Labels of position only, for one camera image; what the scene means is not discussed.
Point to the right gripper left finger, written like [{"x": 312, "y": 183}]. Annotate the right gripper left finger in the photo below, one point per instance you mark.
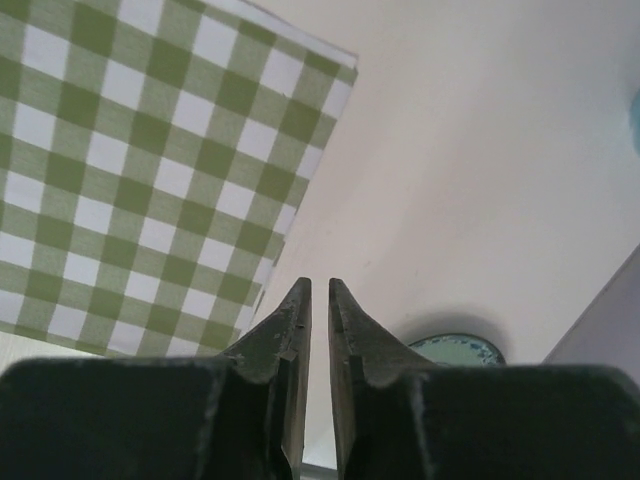
[{"x": 236, "y": 415}]

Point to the blue patterned plate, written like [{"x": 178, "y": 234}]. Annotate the blue patterned plate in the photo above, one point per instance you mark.
[{"x": 459, "y": 350}]

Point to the light blue mug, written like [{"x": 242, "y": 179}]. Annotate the light blue mug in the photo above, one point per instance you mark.
[{"x": 634, "y": 121}]

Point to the green white checkered cloth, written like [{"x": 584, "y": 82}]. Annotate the green white checkered cloth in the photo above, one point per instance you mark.
[{"x": 154, "y": 155}]

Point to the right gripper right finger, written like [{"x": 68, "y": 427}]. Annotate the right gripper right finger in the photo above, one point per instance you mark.
[{"x": 399, "y": 416}]

